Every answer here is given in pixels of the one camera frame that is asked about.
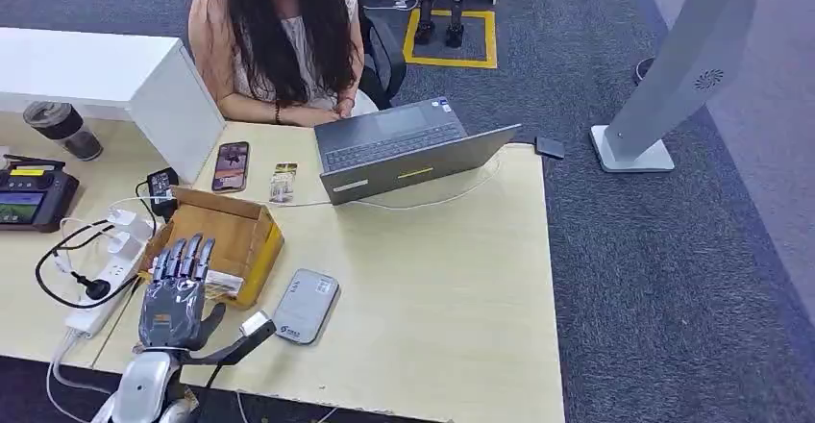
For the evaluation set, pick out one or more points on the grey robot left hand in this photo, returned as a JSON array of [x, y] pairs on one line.
[[172, 308]]

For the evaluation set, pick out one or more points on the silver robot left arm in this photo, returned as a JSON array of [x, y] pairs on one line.
[[143, 388]]

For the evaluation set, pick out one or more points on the white power strip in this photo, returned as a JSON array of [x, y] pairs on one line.
[[102, 305]]

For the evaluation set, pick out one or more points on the white plug charger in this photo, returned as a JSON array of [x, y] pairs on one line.
[[122, 217], [130, 245]]

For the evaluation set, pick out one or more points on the brown cardboard box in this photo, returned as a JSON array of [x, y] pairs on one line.
[[248, 242]]

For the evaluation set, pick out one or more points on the black power adapter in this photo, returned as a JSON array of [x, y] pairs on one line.
[[162, 187]]

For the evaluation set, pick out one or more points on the flat grey card reader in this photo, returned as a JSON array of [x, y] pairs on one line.
[[305, 305]]

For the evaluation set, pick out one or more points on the smartphone with dark screen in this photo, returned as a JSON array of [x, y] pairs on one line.
[[230, 166]]

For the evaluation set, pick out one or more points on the small clear packet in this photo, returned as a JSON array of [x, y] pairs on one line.
[[283, 184]]

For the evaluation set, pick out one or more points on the black remote controller with screen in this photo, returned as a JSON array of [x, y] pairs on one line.
[[32, 197]]

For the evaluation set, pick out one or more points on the dark lidded tumbler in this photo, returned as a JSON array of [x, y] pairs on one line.
[[64, 130]]

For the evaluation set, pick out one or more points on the white desk partition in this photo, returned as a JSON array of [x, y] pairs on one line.
[[127, 82]]

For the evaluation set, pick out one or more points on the person's hand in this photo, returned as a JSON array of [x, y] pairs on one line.
[[346, 108]]

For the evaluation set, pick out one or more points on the grey laptop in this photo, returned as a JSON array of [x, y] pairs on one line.
[[395, 146]]

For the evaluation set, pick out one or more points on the person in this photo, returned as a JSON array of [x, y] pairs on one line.
[[280, 31]]

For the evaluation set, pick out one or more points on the black office chair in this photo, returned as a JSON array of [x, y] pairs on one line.
[[385, 57]]

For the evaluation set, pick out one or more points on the yellow floor tape square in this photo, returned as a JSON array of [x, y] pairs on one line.
[[449, 62]]

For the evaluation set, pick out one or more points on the black standing robot legs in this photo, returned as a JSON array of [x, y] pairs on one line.
[[455, 12]]

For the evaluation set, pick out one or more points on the small black floor object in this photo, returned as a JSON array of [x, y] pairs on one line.
[[550, 147]]

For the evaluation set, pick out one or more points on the white kiosk stand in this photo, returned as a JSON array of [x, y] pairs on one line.
[[687, 63]]

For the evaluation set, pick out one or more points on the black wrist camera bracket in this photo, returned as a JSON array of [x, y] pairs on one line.
[[235, 347]]

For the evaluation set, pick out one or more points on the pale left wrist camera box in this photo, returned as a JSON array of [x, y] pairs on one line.
[[256, 323]]

